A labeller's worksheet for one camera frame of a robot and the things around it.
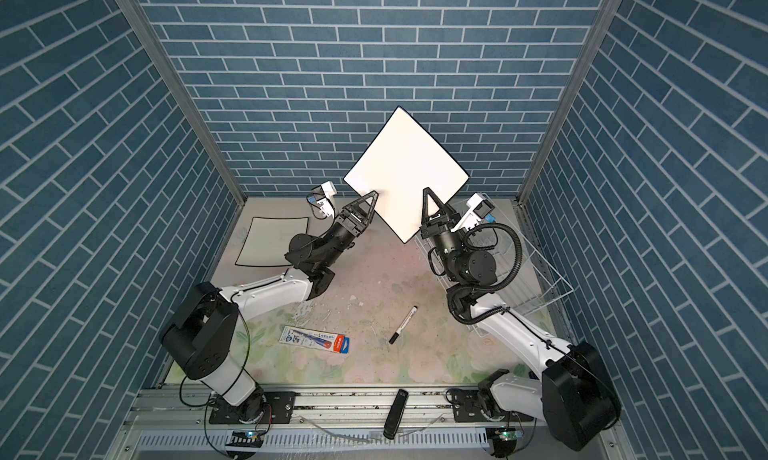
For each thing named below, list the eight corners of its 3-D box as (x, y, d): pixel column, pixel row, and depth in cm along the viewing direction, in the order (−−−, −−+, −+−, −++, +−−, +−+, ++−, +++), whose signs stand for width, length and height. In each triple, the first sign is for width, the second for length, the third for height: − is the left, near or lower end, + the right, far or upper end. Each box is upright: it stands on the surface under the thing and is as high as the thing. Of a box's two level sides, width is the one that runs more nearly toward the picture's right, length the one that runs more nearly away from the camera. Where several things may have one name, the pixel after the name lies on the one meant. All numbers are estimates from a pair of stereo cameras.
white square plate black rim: (238, 265, 103) (234, 260, 100) (256, 222, 115) (253, 217, 113) (297, 265, 103) (294, 261, 100) (308, 222, 115) (306, 217, 113)
